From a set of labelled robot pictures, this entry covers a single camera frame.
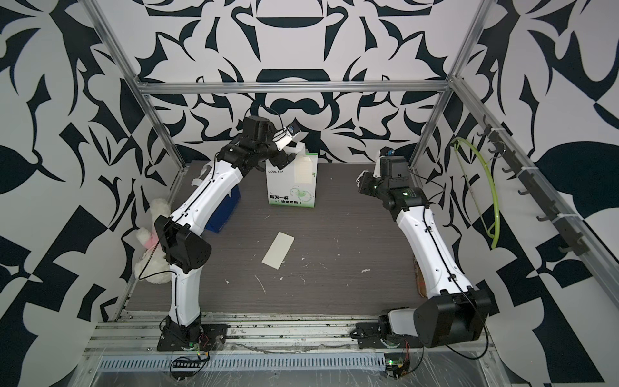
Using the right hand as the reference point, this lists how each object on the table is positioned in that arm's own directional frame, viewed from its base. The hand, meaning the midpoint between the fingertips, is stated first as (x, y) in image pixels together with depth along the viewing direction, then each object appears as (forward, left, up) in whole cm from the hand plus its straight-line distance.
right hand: (364, 174), depth 79 cm
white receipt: (+10, +20, -8) cm, 24 cm away
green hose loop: (-18, -33, -4) cm, 38 cm away
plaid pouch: (-25, -20, -27) cm, 42 cm away
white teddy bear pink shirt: (-23, +68, -17) cm, 74 cm away
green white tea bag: (+8, +29, -13) cm, 33 cm away
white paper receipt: (-12, +31, -31) cm, 45 cm away
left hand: (+14, +27, +5) cm, 31 cm away
